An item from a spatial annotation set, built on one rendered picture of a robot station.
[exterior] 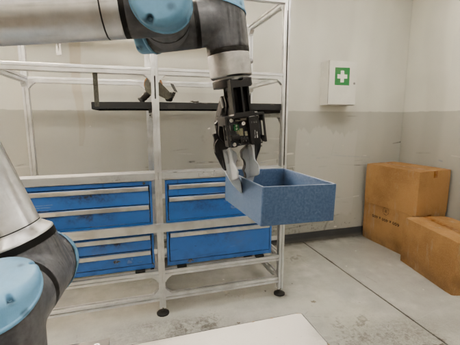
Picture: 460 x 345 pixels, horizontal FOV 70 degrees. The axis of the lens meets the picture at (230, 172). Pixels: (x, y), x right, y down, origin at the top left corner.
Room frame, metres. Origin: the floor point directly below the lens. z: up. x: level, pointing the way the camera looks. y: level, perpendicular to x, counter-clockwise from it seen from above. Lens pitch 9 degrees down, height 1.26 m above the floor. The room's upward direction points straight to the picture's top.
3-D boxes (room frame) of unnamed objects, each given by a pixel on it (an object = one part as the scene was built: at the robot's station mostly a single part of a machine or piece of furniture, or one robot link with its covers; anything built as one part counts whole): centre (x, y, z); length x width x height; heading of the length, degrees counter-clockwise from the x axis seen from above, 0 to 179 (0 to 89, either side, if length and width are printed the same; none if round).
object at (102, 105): (2.24, 0.26, 1.32); 1.20 x 0.45 x 0.06; 107
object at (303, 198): (0.66, -0.09, 1.10); 0.20 x 0.15 x 0.07; 19
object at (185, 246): (2.07, 0.05, 0.60); 0.72 x 0.03 x 0.56; 107
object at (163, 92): (2.17, 0.47, 1.44); 0.25 x 0.16 x 0.18; 107
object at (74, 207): (1.83, 0.82, 0.60); 0.72 x 0.03 x 0.56; 107
